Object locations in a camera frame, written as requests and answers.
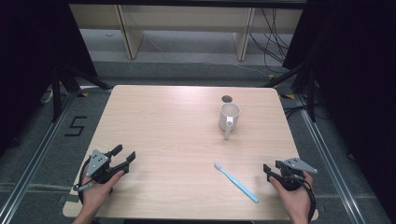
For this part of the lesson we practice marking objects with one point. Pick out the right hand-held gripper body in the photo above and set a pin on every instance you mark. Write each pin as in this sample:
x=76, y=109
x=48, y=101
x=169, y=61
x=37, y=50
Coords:
x=292, y=179

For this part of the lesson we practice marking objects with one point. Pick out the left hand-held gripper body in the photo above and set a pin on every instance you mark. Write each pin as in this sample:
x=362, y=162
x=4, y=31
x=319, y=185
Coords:
x=99, y=166

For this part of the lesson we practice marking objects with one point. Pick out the person's right hand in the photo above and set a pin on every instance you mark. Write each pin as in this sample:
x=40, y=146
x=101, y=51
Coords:
x=295, y=200

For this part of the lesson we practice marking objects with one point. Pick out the person's left hand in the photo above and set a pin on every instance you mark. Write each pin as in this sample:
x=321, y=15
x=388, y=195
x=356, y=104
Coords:
x=95, y=194

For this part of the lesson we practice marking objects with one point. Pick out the light blue toothbrush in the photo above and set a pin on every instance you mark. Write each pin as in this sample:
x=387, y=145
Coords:
x=236, y=183

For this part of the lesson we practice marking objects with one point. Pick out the black metal stand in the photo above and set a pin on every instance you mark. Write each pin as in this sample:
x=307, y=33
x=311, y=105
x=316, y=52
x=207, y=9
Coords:
x=311, y=93
x=57, y=93

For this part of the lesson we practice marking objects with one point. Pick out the round table grommet hole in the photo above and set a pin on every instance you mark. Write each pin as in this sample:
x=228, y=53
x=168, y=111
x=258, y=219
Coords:
x=227, y=99

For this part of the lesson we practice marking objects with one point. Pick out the black curtain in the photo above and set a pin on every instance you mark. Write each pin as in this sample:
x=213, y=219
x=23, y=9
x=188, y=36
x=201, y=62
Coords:
x=358, y=77
x=31, y=62

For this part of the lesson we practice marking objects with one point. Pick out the beige wooden desk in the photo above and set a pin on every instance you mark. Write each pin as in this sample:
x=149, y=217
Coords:
x=186, y=21

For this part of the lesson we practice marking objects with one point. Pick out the aluminium floor rail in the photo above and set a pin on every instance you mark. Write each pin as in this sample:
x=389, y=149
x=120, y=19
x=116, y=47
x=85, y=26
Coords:
x=330, y=168
x=34, y=161

